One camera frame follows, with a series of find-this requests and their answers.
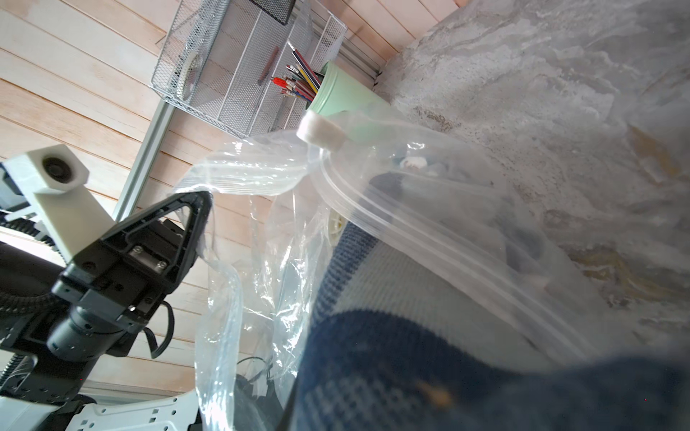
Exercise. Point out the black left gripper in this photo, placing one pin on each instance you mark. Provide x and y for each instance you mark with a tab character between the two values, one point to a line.
116	287

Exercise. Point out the white bag zipper slider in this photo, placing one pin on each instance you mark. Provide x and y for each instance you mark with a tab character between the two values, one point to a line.
315	129

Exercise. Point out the black mesh wall basket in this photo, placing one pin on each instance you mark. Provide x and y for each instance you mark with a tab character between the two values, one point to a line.
279	10

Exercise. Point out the grey navy plaid blanket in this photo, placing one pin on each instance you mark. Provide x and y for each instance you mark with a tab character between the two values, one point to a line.
391	346

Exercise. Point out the clear plastic vacuum bag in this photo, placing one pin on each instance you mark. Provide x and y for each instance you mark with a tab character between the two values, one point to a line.
432	198

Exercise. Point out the white wire shelf rack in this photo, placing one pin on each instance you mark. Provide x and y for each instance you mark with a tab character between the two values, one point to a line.
219	58

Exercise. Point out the green pen holder cup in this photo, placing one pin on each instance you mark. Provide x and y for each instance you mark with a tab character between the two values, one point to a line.
339	92

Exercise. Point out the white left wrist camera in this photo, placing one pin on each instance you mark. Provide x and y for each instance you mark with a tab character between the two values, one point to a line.
44	194

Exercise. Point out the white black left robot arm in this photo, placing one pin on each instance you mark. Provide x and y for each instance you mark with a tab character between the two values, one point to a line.
29	310

